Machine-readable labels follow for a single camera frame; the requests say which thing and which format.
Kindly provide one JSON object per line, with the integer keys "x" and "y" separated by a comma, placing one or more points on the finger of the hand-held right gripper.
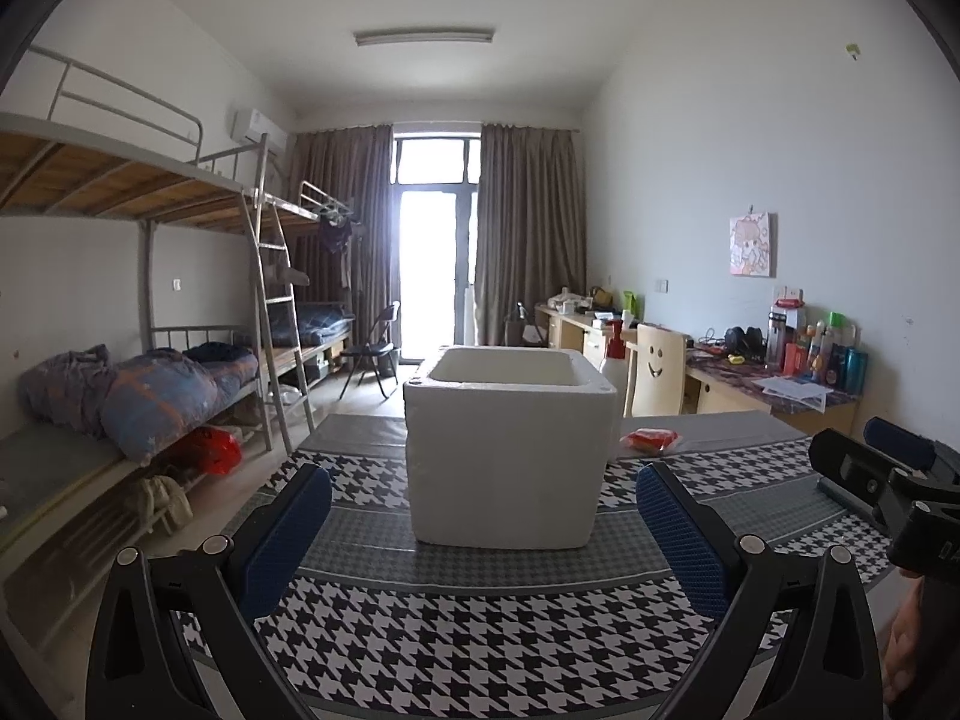
{"x": 900, "y": 444}
{"x": 862, "y": 480}

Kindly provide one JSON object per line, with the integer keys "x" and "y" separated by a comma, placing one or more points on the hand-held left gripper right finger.
{"x": 679, "y": 540}

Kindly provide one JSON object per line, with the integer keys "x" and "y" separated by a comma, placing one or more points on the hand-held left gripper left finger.
{"x": 289, "y": 532}

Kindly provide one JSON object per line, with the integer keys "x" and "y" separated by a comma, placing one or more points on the white foam box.
{"x": 510, "y": 465}

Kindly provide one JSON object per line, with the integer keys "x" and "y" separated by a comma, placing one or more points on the person's right hand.
{"x": 922, "y": 637}

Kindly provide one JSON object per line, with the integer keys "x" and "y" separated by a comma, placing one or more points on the red snack packet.
{"x": 652, "y": 440}

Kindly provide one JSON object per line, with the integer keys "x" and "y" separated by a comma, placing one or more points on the row of toiletry bottles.
{"x": 829, "y": 356}

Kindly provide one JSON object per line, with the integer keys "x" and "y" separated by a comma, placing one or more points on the red plastic bag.
{"x": 210, "y": 451}

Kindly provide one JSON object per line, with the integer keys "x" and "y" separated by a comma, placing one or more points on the printed papers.
{"x": 791, "y": 390}

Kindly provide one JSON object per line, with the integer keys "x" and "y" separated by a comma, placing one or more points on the beige cloth bundle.
{"x": 157, "y": 502}

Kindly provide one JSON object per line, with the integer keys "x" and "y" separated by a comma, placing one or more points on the wooden desk patterned top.
{"x": 727, "y": 394}

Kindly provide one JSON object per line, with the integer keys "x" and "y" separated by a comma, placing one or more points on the wooden smiley chair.
{"x": 656, "y": 375}

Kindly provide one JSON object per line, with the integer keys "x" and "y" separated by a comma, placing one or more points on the blue patterned quilt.
{"x": 165, "y": 397}

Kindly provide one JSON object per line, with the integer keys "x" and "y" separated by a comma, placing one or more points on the black headphones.
{"x": 744, "y": 340}

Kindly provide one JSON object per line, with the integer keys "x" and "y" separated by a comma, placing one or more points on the black folding chair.
{"x": 371, "y": 352}

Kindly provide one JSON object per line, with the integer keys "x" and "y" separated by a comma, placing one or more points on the metal bunk ladder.
{"x": 277, "y": 330}

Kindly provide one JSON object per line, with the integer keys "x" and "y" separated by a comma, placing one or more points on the white pump bottle red cap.
{"x": 613, "y": 345}

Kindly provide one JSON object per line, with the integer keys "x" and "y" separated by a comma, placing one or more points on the houndstooth tablecloth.
{"x": 480, "y": 615}

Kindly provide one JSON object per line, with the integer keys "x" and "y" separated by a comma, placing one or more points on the small metal bunk bed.
{"x": 322, "y": 322}

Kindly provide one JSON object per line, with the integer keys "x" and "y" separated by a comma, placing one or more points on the grey rolled blanket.
{"x": 285, "y": 272}

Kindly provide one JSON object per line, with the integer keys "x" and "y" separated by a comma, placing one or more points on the grey purple quilt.
{"x": 64, "y": 390}

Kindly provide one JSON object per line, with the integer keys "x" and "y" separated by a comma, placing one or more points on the purple hanging clothes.
{"x": 334, "y": 234}

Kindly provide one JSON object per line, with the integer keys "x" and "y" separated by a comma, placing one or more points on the glass balcony door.
{"x": 435, "y": 255}

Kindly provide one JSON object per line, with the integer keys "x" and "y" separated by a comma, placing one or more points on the brown curtain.
{"x": 529, "y": 225}
{"x": 341, "y": 195}

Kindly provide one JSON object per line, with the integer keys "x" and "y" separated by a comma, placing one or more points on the large metal bunk bed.
{"x": 112, "y": 172}

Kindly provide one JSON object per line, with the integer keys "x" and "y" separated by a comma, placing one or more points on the white air conditioner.
{"x": 260, "y": 131}

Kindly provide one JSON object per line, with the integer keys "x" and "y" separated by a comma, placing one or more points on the ceiling light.
{"x": 424, "y": 37}

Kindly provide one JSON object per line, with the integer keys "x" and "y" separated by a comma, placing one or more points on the double wall socket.
{"x": 790, "y": 293}

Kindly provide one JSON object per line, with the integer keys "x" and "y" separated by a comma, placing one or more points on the pink wall picture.
{"x": 752, "y": 244}

